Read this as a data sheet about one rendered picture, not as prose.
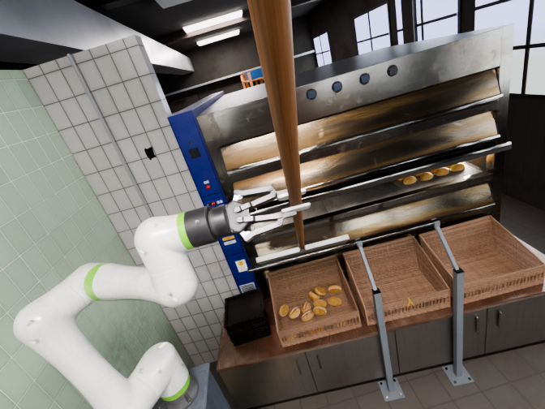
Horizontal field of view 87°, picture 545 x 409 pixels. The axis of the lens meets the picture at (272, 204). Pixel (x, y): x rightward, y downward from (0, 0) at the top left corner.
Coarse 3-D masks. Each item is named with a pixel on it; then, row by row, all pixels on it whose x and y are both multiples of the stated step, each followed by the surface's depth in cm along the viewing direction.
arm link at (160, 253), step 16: (144, 224) 68; (160, 224) 68; (176, 224) 67; (144, 240) 66; (160, 240) 66; (176, 240) 67; (144, 256) 68; (160, 256) 67; (176, 256) 69; (160, 272) 68
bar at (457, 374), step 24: (360, 240) 179; (264, 264) 183; (456, 264) 168; (456, 288) 170; (456, 312) 178; (384, 336) 182; (456, 336) 187; (384, 360) 192; (456, 360) 197; (384, 384) 212; (456, 384) 200
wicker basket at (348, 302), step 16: (336, 256) 223; (272, 272) 226; (304, 272) 226; (336, 272) 226; (272, 288) 225; (272, 304) 205; (288, 304) 227; (352, 304) 203; (288, 320) 213; (320, 320) 188; (336, 320) 189; (352, 320) 190; (304, 336) 193; (320, 336) 194
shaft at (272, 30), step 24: (264, 0) 19; (288, 0) 20; (264, 24) 20; (288, 24) 21; (264, 48) 23; (288, 48) 23; (264, 72) 26; (288, 72) 26; (288, 96) 29; (288, 120) 33; (288, 144) 38; (288, 168) 46; (288, 192) 61
